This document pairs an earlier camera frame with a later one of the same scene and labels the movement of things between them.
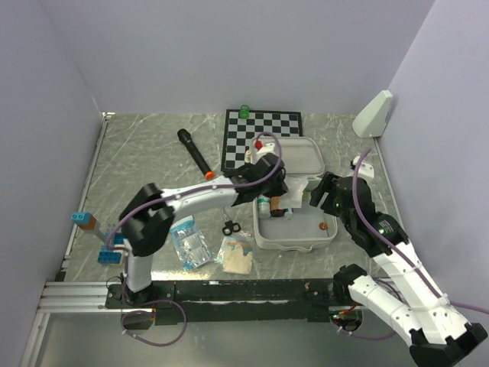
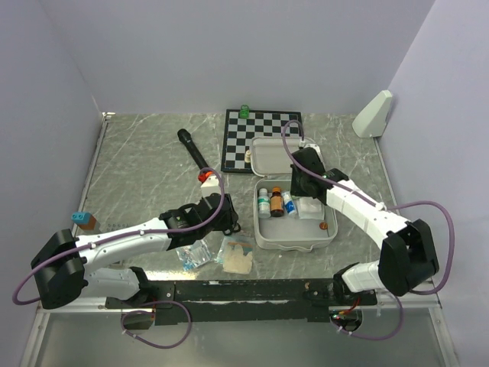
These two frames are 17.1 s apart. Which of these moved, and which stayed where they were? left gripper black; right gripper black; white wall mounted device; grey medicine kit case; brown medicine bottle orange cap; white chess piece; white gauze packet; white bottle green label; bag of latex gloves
Moved: white gauze packet; right gripper black; left gripper black
Stayed: white chess piece; white bottle green label; grey medicine kit case; brown medicine bottle orange cap; bag of latex gloves; white wall mounted device
